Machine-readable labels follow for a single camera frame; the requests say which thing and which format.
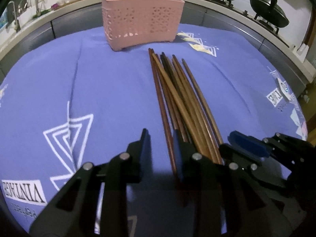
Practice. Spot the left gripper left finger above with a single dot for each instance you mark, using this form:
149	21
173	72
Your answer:
73	210

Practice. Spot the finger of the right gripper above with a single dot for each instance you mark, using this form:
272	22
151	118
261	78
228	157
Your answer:
244	153
296	155

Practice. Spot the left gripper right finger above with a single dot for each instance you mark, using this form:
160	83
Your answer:
201	185

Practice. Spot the light brown wooden chopstick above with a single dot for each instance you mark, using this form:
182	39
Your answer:
171	99

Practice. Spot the dark black wooden chopstick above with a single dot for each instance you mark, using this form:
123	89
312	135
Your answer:
174	78

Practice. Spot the reddish brown wooden chopstick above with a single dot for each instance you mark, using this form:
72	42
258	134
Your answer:
164	117

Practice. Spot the chrome kitchen faucet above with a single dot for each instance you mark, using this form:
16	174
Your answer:
25	4

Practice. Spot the blue printed tablecloth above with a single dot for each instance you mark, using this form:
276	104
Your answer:
75	100

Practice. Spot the black lidded wok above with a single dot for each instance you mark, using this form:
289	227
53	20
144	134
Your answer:
270	11

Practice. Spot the pink perforated utensil basket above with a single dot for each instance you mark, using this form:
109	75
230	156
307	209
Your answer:
132	22

